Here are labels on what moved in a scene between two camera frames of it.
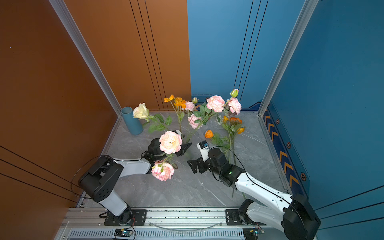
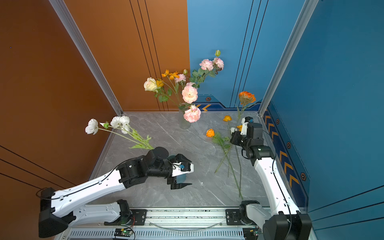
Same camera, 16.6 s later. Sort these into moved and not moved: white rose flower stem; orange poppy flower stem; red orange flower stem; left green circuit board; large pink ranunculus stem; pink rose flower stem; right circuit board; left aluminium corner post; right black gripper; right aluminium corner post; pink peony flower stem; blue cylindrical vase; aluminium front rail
Moved: orange poppy flower stem; pink rose flower stem; white rose flower stem; large pink ranunculus stem; red orange flower stem; pink peony flower stem; blue cylindrical vase; right black gripper
Not moved: left aluminium corner post; right circuit board; left green circuit board; aluminium front rail; right aluminium corner post
